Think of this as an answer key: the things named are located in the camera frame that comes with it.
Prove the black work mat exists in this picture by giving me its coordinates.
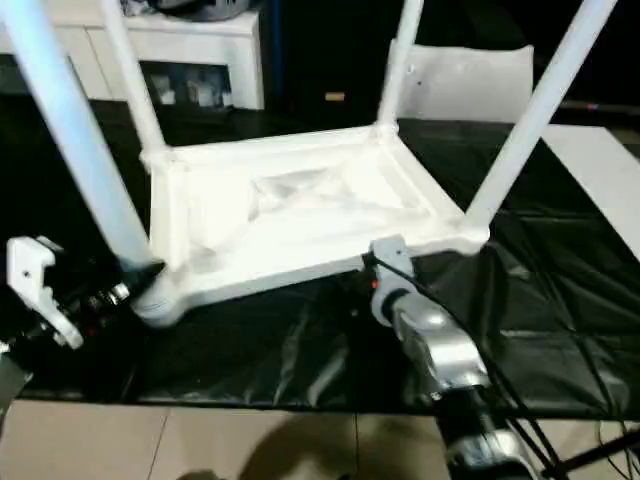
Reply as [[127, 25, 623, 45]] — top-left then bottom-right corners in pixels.
[[0, 92, 640, 419]]

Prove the black tall cabinet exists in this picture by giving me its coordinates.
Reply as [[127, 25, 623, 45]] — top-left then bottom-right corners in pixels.
[[262, 0, 399, 124]]

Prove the white glass-door cabinet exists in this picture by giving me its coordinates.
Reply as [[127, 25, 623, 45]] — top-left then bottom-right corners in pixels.
[[0, 9, 266, 111]]

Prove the white flat board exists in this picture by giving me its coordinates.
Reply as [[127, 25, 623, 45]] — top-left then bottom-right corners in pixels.
[[542, 123, 640, 236]]

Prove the black bar red light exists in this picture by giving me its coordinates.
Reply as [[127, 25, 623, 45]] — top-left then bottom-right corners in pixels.
[[559, 99, 640, 114]]

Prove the black tripod leg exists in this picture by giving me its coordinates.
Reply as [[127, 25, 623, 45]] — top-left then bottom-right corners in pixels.
[[542, 429, 640, 476]]

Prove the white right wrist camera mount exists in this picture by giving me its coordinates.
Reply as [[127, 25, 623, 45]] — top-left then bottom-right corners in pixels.
[[367, 234, 419, 329]]

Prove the grey bag black handle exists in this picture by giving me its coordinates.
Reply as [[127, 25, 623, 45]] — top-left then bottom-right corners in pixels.
[[154, 0, 264, 24]]

